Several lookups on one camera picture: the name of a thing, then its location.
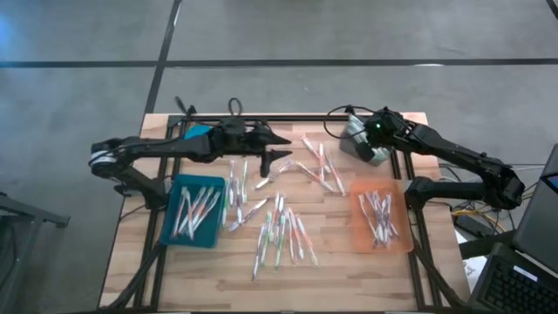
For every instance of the purple white toothbrush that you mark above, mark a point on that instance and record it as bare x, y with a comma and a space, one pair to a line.
391, 220
380, 231
257, 259
248, 214
385, 205
231, 181
316, 176
368, 216
374, 205
376, 222

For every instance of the black desk leg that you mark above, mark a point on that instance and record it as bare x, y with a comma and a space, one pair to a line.
484, 246

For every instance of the blue oval lid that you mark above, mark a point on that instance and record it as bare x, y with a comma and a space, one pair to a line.
198, 131

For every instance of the black power strip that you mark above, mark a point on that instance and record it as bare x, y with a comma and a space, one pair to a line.
473, 224

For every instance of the orange translucent plastic bin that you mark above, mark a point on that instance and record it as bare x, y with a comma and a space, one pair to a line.
403, 235

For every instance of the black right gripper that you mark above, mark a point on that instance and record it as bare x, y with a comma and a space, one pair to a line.
383, 128

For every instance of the teal plastic bin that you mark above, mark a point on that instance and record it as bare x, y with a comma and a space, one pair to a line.
170, 235

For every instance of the grey open laptop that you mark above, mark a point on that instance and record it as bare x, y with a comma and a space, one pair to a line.
536, 218

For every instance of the black floor stand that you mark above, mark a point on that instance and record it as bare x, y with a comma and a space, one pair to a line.
26, 213

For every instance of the white paper sheet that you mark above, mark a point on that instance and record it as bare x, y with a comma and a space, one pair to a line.
473, 266

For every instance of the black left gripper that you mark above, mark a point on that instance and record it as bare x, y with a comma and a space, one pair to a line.
237, 137

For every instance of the black laptop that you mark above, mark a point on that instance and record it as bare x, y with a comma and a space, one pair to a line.
510, 292

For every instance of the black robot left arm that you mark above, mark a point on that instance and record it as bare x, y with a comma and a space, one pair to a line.
165, 146

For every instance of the grey plastic bin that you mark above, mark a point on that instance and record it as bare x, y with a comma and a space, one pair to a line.
346, 146

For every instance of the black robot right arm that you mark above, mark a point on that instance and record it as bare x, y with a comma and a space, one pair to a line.
457, 152

